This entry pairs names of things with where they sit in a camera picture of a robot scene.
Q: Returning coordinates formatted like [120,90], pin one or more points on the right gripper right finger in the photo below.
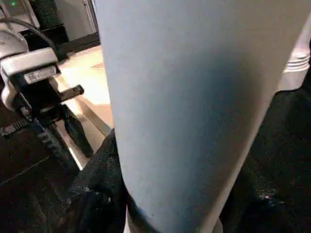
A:
[272,208]

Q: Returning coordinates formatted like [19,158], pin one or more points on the black table mat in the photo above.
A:
[29,182]

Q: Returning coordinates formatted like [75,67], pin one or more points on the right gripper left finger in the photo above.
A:
[102,189]

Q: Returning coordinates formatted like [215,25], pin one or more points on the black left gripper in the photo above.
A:
[41,102]

